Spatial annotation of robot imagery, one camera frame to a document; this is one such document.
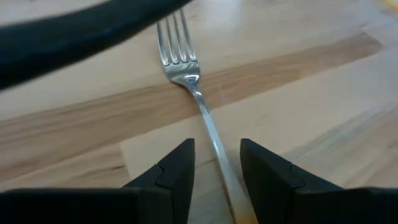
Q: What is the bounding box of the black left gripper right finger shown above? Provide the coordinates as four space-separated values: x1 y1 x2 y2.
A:
239 138 398 224

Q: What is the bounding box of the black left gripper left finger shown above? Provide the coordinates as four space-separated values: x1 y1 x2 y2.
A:
0 138 197 224

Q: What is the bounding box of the silver fork with orange handle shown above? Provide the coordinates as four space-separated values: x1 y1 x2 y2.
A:
156 8 259 224

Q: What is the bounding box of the black cable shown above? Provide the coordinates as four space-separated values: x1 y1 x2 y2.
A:
0 0 194 91

